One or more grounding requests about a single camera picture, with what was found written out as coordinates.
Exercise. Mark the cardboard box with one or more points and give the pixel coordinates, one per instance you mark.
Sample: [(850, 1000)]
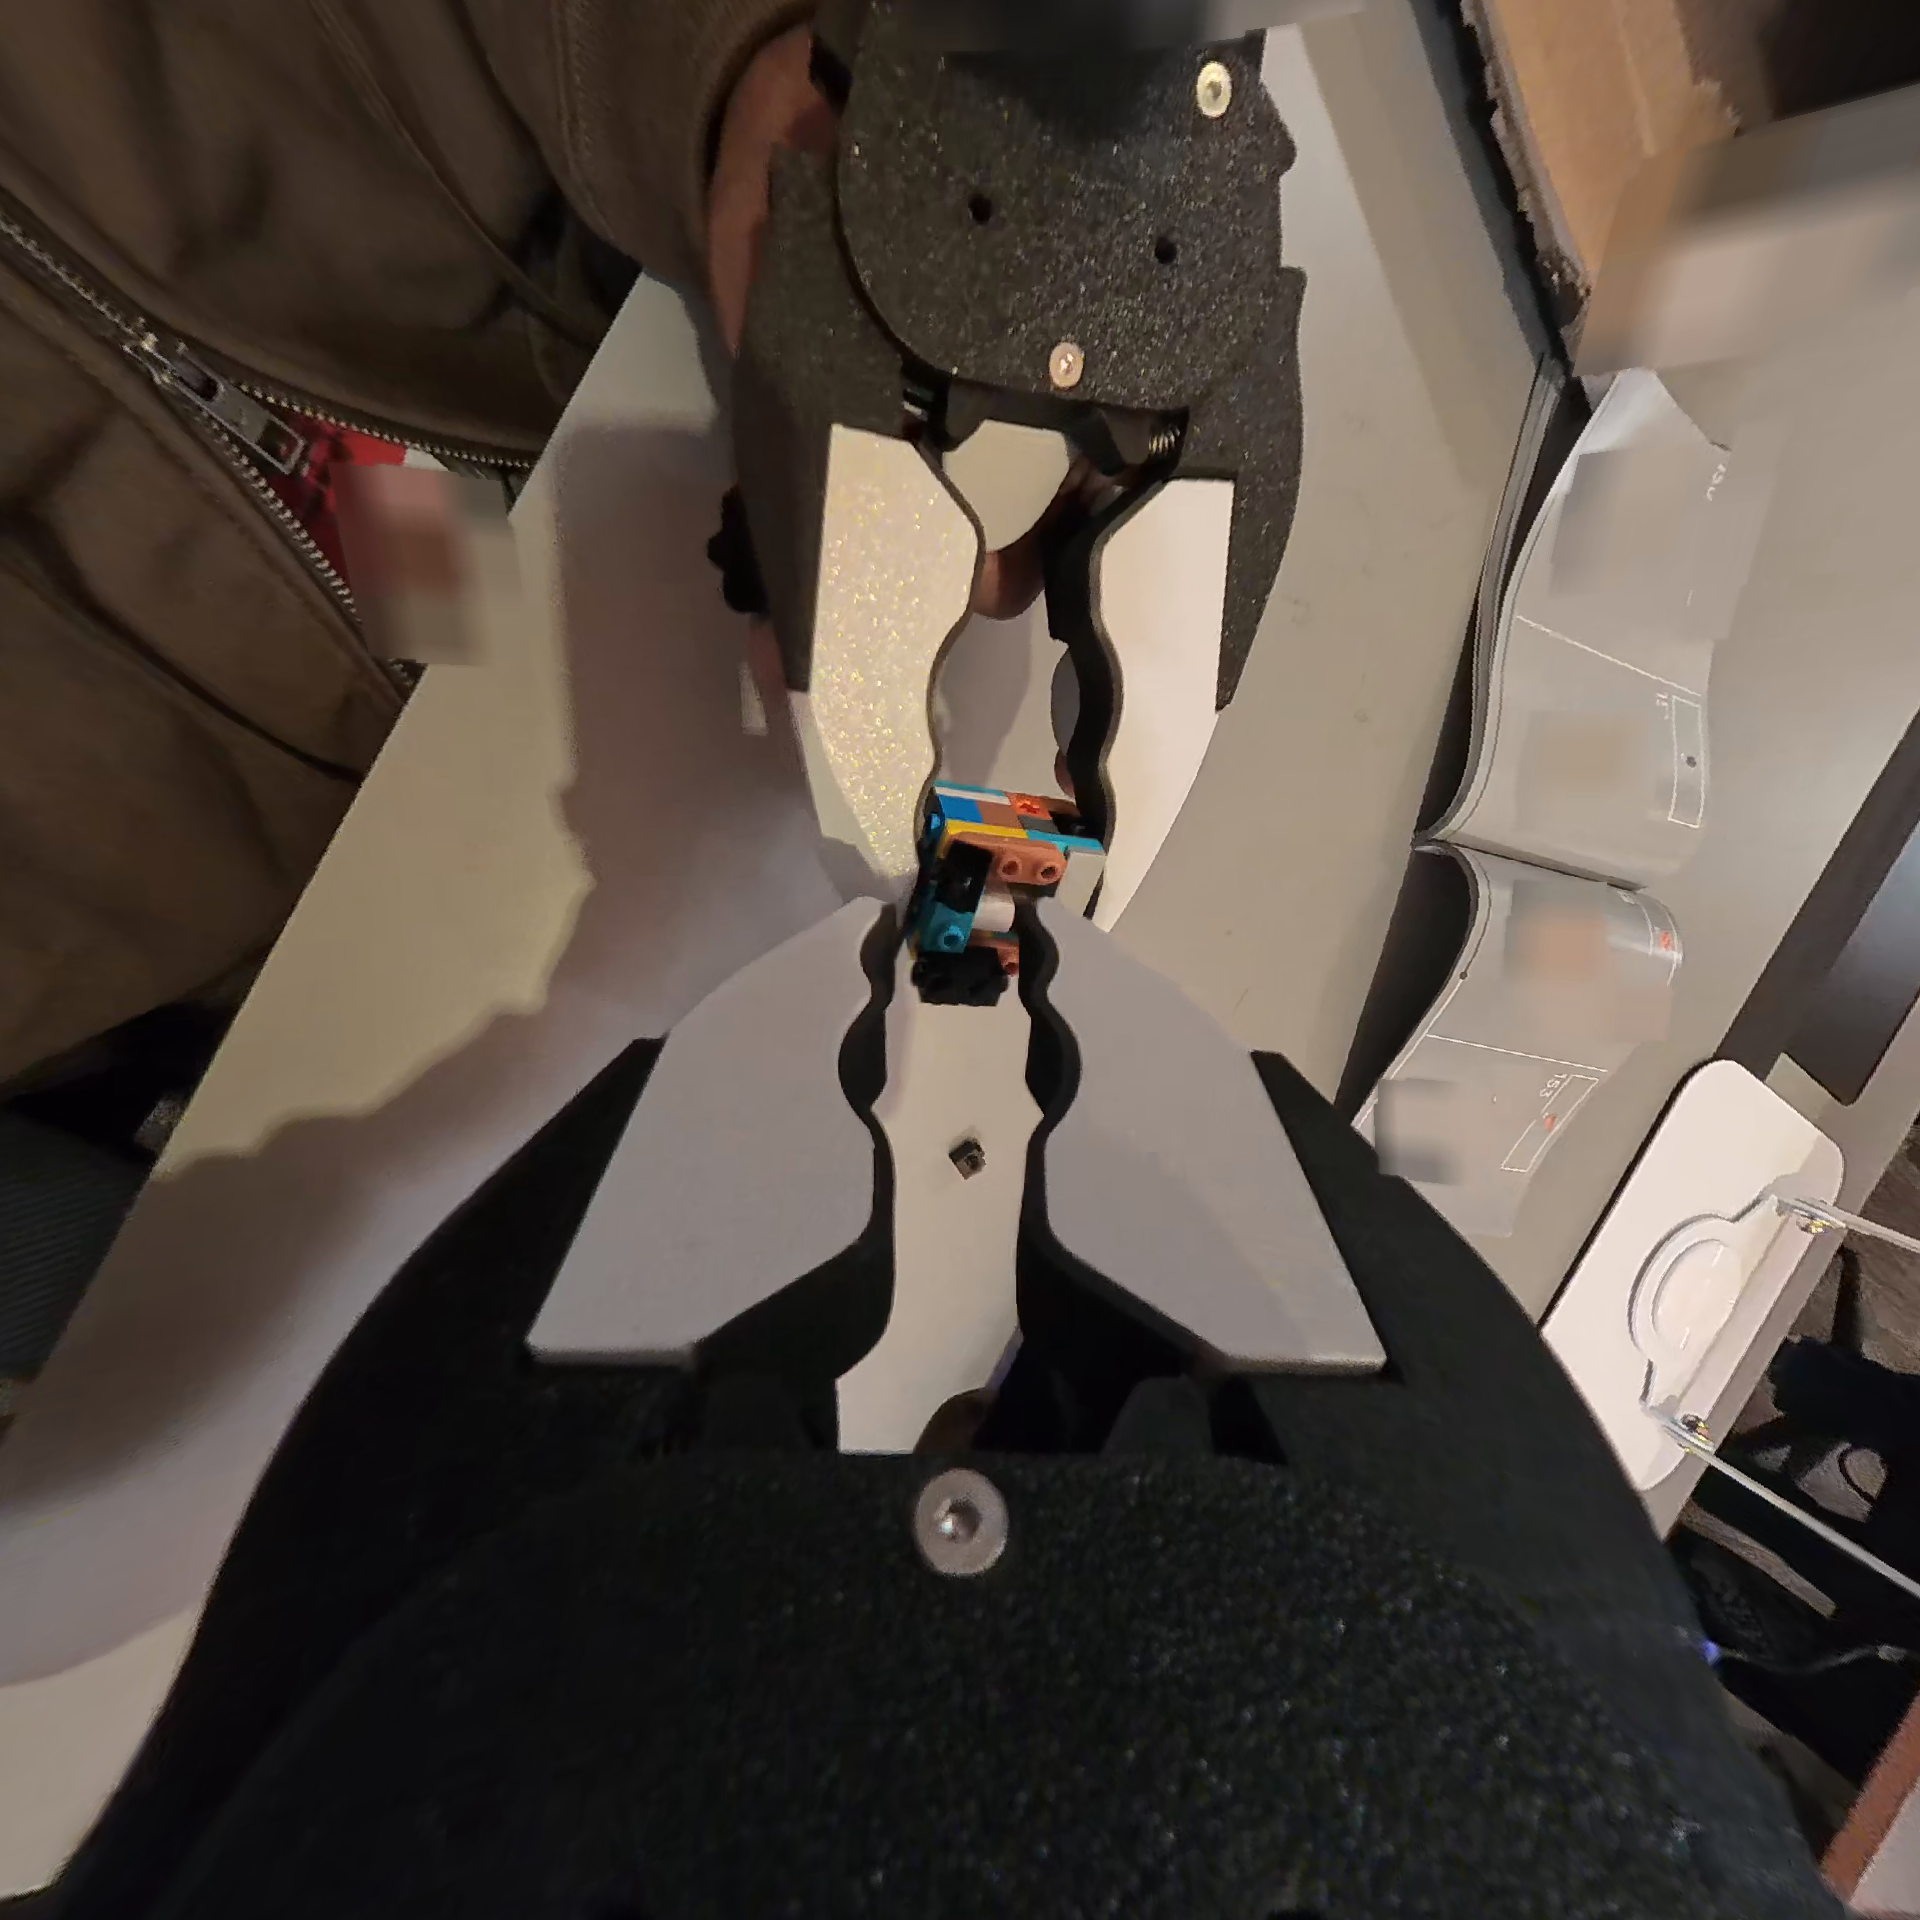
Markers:
[(1616, 87)]

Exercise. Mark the person's left forearm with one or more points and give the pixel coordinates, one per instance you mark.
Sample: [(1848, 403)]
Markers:
[(643, 123)]

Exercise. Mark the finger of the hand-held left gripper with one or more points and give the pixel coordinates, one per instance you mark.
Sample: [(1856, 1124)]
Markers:
[(867, 631), (1170, 631)]

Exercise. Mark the red garment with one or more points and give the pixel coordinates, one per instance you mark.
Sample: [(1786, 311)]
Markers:
[(343, 490)]

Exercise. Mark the person's brown jacket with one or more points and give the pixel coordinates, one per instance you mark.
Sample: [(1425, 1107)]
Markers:
[(181, 678)]

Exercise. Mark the multicoloured toy brick block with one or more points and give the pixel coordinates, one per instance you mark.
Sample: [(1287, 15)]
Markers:
[(995, 816)]

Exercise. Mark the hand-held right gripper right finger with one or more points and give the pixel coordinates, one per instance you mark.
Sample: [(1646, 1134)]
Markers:
[(1198, 1201)]

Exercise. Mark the person's left hand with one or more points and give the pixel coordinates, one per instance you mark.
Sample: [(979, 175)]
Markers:
[(750, 211)]

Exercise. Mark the white plastic tray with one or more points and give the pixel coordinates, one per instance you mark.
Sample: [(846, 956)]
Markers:
[(1680, 1168)]

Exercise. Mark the open instruction booklet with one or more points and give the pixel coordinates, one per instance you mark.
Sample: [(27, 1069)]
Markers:
[(1500, 648)]

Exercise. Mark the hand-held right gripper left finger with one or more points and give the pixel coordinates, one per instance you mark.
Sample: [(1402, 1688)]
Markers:
[(720, 1188)]

